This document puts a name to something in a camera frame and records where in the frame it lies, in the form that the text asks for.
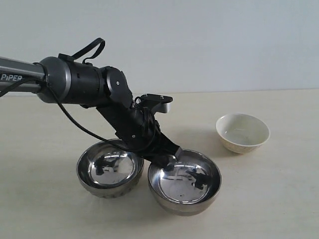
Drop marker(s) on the ribbed steel bowl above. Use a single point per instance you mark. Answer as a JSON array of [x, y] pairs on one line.
[[109, 172]]

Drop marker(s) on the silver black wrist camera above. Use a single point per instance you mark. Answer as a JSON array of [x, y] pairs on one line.
[[156, 103]]

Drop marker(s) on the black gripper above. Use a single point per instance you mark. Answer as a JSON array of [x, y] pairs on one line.
[[141, 133]]

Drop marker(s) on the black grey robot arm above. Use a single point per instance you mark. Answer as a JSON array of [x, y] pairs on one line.
[[62, 81]]

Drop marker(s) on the smooth steel bowl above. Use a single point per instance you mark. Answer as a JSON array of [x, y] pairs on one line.
[[188, 185]]

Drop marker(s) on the cream ceramic bowl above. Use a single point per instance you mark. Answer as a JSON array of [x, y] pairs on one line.
[[241, 133]]

